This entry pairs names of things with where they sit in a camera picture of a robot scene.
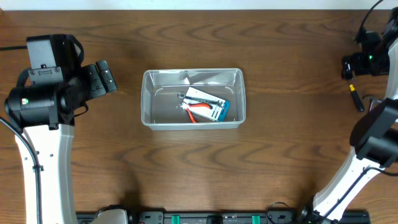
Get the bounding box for black yellow screwdriver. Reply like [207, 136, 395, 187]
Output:
[349, 84, 364, 112]

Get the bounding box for black mounting rail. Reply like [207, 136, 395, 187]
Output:
[77, 209, 371, 224]

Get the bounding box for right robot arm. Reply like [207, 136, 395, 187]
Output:
[296, 8, 397, 223]

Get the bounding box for small black handled hammer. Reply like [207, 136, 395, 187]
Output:
[363, 95, 382, 112]

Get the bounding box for clear plastic container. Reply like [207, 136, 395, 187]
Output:
[141, 68, 246, 131]

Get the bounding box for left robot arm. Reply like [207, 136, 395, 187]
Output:
[4, 34, 117, 223]

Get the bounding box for red handled pliers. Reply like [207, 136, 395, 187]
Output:
[180, 103, 212, 123]

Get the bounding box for silver wrench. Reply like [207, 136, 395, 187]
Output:
[177, 93, 225, 108]

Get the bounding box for white blue cardboard box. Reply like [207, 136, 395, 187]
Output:
[177, 87, 230, 123]

